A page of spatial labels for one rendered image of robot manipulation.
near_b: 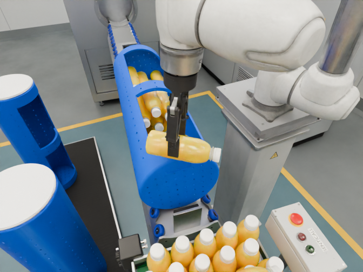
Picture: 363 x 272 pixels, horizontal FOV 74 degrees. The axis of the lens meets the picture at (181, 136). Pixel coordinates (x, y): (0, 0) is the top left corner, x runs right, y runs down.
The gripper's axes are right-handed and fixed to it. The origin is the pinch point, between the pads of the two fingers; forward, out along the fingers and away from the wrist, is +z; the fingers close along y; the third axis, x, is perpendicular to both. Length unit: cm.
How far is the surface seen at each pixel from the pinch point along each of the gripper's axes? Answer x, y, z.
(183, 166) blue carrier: -2.2, 2.6, 13.3
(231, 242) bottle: -20.5, -11.6, 25.6
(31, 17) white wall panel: 364, 360, 94
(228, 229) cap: -18.7, -10.1, 21.7
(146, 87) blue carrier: 21.9, 36.9, 7.7
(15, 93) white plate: 102, 45, 30
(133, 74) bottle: 38, 62, 16
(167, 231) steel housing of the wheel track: 0.3, -5.9, 39.9
